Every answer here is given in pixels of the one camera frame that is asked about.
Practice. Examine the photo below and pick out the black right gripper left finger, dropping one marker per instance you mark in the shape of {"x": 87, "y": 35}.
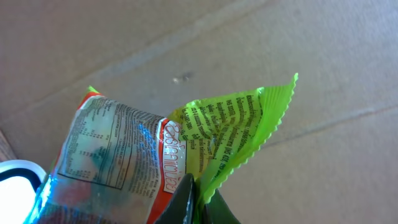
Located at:
{"x": 181, "y": 206}

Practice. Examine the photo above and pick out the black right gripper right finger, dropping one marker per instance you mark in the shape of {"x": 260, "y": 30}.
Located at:
{"x": 218, "y": 212}

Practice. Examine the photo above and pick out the green Haribo gummy bag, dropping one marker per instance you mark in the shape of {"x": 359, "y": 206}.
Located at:
{"x": 120, "y": 164}

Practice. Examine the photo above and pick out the white barcode scanner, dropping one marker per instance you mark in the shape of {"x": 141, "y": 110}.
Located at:
{"x": 20, "y": 180}

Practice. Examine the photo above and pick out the cardboard back board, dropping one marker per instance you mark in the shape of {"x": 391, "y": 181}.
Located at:
{"x": 332, "y": 160}

